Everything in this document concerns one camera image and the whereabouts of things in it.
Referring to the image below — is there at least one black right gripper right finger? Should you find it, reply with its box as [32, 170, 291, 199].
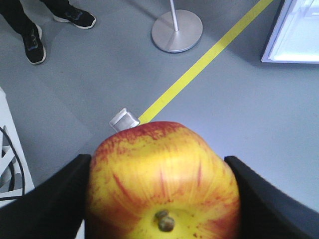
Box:
[224, 156, 319, 239]

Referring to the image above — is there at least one silver round stand base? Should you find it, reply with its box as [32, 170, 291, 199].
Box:
[151, 0, 203, 53]

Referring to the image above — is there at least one red yellow apple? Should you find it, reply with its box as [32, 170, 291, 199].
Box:
[85, 121, 241, 239]

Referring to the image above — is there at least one left black sneaker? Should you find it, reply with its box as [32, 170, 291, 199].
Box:
[22, 24, 46, 65]

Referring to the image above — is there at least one black sneaker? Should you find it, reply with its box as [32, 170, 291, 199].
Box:
[53, 5, 96, 29]
[22, 24, 46, 65]

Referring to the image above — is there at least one black cable on base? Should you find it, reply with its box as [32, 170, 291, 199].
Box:
[0, 125, 26, 200]

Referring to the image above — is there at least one right black sneaker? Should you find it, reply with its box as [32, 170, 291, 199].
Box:
[53, 5, 96, 29]

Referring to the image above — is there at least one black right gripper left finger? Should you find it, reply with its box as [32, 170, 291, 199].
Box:
[0, 154, 91, 239]

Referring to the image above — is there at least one small silver metal block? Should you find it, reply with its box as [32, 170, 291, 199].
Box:
[109, 108, 140, 132]

